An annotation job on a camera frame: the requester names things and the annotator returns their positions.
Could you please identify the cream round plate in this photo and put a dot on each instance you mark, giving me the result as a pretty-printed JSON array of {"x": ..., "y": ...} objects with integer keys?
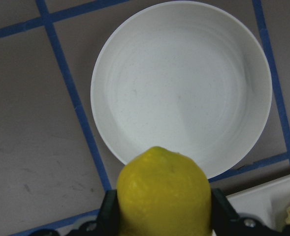
[{"x": 185, "y": 76}]

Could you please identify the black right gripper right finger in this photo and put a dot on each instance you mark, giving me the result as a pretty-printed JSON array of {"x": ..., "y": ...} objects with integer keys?
[{"x": 225, "y": 221}]

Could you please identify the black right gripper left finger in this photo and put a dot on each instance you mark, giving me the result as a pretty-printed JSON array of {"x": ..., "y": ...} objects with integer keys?
[{"x": 107, "y": 221}]

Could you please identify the cream rectangular tray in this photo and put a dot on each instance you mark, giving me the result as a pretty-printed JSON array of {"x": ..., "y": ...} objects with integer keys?
[{"x": 268, "y": 202}]

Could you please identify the yellow lemon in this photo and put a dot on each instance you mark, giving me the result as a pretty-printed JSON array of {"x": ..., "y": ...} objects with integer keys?
[{"x": 163, "y": 193}]

